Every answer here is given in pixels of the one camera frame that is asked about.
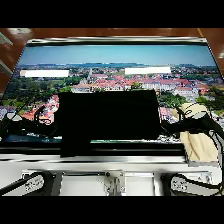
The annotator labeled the black cable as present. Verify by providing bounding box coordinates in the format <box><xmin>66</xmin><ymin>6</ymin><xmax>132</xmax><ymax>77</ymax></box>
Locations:
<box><xmin>179</xmin><ymin>102</ymin><xmax>210</xmax><ymax>120</ymax></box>

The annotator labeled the silver frame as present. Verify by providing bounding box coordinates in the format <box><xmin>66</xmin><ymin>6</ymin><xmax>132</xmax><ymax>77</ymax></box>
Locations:
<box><xmin>0</xmin><ymin>150</ymin><xmax>224</xmax><ymax>197</ymax></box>

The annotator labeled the cream garment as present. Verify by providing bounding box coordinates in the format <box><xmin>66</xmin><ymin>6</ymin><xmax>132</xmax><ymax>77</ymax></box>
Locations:
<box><xmin>171</xmin><ymin>102</ymin><xmax>220</xmax><ymax>164</ymax></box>

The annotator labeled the black garment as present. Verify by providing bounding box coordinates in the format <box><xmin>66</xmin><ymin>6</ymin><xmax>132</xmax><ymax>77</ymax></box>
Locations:
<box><xmin>54</xmin><ymin>89</ymin><xmax>162</xmax><ymax>158</ymax></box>

